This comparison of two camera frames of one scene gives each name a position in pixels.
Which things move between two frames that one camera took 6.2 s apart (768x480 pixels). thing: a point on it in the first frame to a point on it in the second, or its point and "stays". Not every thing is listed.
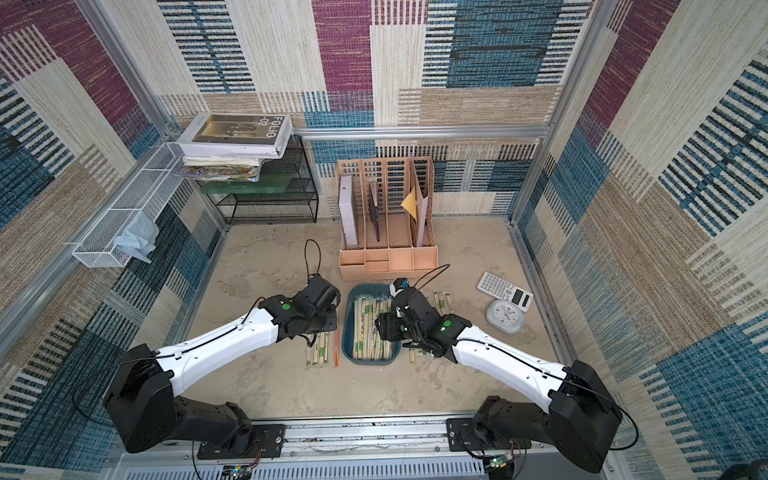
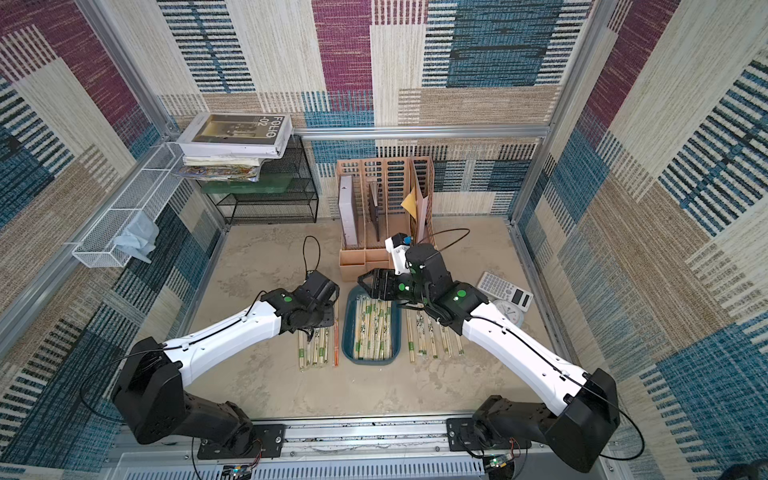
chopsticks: (323, 346) stays
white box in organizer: (347, 209) stays
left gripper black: (334, 318) stays
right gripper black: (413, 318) to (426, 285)
